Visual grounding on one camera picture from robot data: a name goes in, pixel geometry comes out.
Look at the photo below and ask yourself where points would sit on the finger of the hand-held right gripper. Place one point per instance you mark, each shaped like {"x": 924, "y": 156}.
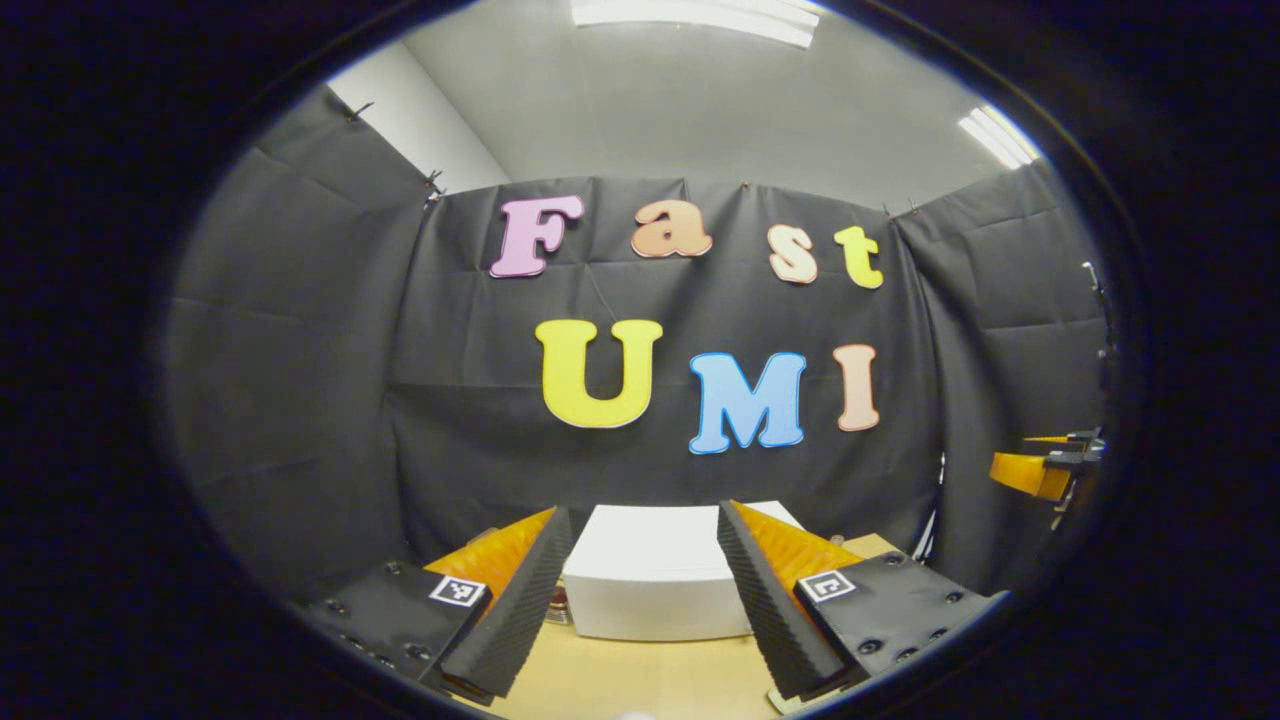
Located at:
{"x": 1070, "y": 439}
{"x": 1025, "y": 473}

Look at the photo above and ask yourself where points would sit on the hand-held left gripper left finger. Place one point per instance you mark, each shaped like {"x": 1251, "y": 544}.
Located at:
{"x": 520, "y": 610}

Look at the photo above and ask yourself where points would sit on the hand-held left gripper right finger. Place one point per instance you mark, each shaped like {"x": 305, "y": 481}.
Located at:
{"x": 770, "y": 610}

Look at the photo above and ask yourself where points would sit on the white microwave oven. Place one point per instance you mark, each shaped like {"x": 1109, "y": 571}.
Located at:
{"x": 650, "y": 580}

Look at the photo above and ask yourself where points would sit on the narrow ceiling light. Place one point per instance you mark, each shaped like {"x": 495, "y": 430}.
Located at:
{"x": 1000, "y": 135}

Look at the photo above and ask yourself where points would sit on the wide ceiling light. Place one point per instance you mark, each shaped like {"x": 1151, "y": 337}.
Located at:
{"x": 700, "y": 15}

